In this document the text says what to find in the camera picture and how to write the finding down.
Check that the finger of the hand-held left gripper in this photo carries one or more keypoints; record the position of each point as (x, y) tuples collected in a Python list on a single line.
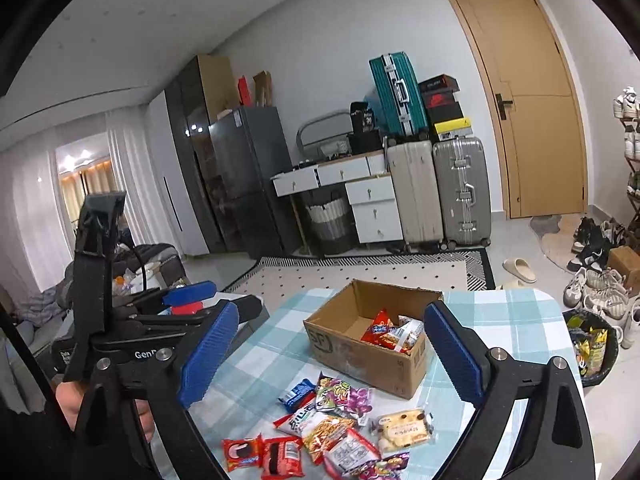
[(190, 292), (250, 307)]

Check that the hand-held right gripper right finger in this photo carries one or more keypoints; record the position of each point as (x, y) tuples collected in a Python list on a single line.
[(452, 355)]

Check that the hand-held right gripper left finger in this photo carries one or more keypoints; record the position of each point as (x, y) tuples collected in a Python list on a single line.
[(205, 355)]

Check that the white biscuit packet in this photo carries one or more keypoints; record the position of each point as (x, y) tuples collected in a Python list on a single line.
[(402, 429)]

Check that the brown cardboard box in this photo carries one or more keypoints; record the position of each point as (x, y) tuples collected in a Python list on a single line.
[(360, 360)]

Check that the person's left forearm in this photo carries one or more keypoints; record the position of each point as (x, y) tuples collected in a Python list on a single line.
[(30, 452)]

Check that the person's left hand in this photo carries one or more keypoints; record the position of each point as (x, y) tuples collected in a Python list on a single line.
[(66, 402)]

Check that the white snack packet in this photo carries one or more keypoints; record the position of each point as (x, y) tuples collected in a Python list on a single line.
[(410, 332)]

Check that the white curtain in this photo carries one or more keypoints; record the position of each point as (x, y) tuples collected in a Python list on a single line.
[(35, 200)]

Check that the blue cookie packet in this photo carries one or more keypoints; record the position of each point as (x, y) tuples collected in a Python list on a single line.
[(297, 396)]

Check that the red round cookie packet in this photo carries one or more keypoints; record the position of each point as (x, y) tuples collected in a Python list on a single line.
[(242, 453)]

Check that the beige slipper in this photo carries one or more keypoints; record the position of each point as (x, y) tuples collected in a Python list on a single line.
[(520, 271)]

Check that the woven laundry basket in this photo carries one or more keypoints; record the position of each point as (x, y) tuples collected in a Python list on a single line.
[(327, 225)]

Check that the white red chip packet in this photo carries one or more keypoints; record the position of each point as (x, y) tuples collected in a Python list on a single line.
[(297, 421)]

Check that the purple candy packet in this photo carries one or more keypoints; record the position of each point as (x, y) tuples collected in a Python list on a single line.
[(345, 396)]

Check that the patterned rug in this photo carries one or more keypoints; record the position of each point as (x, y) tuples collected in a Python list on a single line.
[(380, 260)]

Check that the red black snack packet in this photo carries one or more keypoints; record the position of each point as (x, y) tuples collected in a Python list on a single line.
[(282, 457)]

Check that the purple pink snack packet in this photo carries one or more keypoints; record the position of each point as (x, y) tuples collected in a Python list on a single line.
[(385, 467)]

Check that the dark fridge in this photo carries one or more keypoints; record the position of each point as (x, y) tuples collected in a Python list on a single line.
[(250, 175)]

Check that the dark glass cabinet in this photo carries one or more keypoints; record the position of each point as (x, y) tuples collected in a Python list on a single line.
[(192, 160)]

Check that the black trash bin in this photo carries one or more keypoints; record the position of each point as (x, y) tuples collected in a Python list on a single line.
[(592, 350)]

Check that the white red label packet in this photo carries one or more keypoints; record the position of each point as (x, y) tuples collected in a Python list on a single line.
[(350, 452)]

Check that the orange noodle snack packet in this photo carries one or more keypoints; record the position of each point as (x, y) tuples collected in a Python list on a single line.
[(325, 437)]

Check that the round doormat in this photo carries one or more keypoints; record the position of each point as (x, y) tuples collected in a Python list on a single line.
[(557, 247)]

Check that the white desk with drawers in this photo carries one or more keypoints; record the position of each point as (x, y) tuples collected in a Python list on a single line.
[(372, 205)]

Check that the beige suitcase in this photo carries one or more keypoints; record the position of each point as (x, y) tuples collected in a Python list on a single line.
[(415, 195)]

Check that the silver suitcase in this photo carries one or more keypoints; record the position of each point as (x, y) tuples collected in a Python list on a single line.
[(460, 190)]

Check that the pile of shoes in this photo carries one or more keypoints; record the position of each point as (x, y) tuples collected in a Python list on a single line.
[(600, 280)]

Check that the arched mirror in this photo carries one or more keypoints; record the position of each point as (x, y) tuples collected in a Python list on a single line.
[(322, 127)]

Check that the small cardboard box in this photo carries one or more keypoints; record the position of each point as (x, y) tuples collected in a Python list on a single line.
[(624, 262)]

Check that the red paper bag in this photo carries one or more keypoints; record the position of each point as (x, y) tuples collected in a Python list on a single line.
[(243, 91)]

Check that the large brown carton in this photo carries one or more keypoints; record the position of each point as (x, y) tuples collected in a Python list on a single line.
[(218, 82)]

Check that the brown paper bag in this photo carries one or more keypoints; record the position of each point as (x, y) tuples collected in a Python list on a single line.
[(263, 89)]

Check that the black bag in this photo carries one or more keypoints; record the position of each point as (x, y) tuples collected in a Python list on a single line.
[(363, 122)]

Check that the yellow black shoe box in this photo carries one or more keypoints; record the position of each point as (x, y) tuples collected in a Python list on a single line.
[(452, 130)]

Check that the dark shoe box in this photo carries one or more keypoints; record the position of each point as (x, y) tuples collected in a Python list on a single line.
[(446, 113)]

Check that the metal shoe rack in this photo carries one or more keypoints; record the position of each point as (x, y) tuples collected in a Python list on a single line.
[(631, 175)]

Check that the wooden door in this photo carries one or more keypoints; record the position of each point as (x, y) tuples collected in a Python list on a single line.
[(525, 110)]

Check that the red black shoe box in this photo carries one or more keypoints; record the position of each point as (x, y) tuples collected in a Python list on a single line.
[(441, 99)]

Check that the teal suitcase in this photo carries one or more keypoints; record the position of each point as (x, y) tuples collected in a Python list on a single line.
[(395, 91)]

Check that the rows of sneakers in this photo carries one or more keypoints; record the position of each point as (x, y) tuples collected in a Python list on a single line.
[(627, 105)]

